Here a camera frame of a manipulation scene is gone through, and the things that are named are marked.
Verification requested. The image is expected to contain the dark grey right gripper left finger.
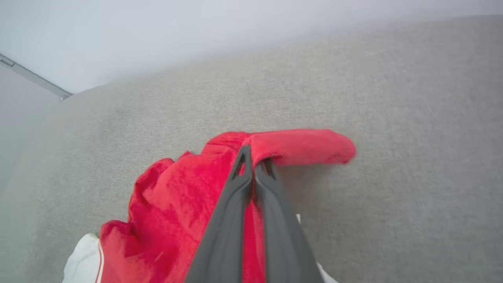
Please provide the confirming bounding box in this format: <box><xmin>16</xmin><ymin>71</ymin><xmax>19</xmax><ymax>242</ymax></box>
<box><xmin>185</xmin><ymin>145</ymin><xmax>253</xmax><ymax>283</ymax></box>

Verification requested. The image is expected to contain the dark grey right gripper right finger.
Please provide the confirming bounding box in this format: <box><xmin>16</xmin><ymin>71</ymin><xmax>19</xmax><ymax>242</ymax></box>
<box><xmin>253</xmin><ymin>159</ymin><xmax>325</xmax><ymax>283</ymax></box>

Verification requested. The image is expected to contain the red basketball jersey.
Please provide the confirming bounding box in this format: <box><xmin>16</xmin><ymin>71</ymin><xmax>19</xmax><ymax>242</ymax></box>
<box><xmin>63</xmin><ymin>129</ymin><xmax>356</xmax><ymax>283</ymax></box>

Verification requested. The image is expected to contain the grey fabric sofa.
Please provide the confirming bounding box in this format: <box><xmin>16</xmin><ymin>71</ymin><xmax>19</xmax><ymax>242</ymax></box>
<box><xmin>0</xmin><ymin>15</ymin><xmax>503</xmax><ymax>283</ymax></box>

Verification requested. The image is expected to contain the grey wall trim strip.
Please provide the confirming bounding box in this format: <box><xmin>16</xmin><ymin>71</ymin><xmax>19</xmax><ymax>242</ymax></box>
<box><xmin>0</xmin><ymin>53</ymin><xmax>73</xmax><ymax>101</ymax></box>

